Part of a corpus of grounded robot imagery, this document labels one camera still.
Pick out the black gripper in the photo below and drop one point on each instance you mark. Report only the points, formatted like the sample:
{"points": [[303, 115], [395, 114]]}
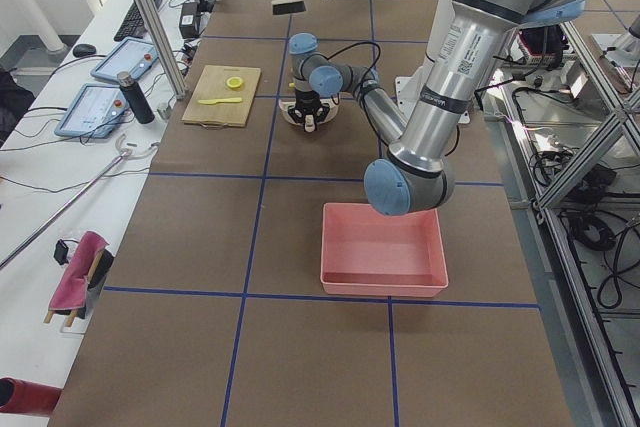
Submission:
{"points": [[305, 101]]}

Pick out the beige dustpan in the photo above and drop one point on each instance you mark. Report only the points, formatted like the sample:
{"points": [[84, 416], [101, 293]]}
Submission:
{"points": [[307, 126]]}

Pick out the beige hand brush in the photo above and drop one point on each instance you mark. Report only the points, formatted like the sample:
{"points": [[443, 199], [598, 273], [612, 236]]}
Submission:
{"points": [[286, 7]]}

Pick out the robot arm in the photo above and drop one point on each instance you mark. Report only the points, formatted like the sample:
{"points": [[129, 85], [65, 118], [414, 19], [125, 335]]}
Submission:
{"points": [[415, 174]]}

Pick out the pink plastic bin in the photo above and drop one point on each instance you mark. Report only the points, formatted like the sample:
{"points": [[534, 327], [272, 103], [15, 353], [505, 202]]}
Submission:
{"points": [[366, 253]]}

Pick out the yellow toy knife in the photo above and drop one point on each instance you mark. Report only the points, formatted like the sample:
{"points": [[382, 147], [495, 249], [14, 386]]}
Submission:
{"points": [[216, 101]]}

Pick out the yellow toy lemon slice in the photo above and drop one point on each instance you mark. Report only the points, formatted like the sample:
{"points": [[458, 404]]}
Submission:
{"points": [[234, 82]]}

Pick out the wooden cutting board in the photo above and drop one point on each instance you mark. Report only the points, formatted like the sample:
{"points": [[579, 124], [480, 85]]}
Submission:
{"points": [[212, 84]]}

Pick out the black power adapter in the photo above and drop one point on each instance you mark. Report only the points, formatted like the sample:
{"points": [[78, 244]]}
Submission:
{"points": [[189, 22]]}

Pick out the black water bottle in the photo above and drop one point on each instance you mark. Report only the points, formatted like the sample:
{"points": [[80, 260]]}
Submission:
{"points": [[135, 98]]}

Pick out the far teach pendant tablet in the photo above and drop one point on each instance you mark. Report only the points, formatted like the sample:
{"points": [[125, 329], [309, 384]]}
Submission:
{"points": [[132, 55]]}

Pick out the teach pendant tablet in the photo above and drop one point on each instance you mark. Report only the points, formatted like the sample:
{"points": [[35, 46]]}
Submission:
{"points": [[94, 113], [132, 55]]}

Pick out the black keyboard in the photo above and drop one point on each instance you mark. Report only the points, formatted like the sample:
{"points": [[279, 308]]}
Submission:
{"points": [[132, 25]]}

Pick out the near teach pendant tablet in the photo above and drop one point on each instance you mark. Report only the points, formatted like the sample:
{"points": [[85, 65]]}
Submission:
{"points": [[94, 113]]}

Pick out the black computer mouse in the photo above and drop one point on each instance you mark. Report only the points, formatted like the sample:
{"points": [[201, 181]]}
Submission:
{"points": [[82, 50]]}

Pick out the pink cloth on stand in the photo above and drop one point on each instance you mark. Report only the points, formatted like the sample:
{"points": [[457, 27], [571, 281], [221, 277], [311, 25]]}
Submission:
{"points": [[82, 279]]}

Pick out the red cylinder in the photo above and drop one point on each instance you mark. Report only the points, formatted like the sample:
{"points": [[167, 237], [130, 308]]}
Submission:
{"points": [[28, 398]]}

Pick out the aluminium frame post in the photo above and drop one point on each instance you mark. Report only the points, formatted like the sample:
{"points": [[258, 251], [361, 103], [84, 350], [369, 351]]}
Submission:
{"points": [[160, 40]]}

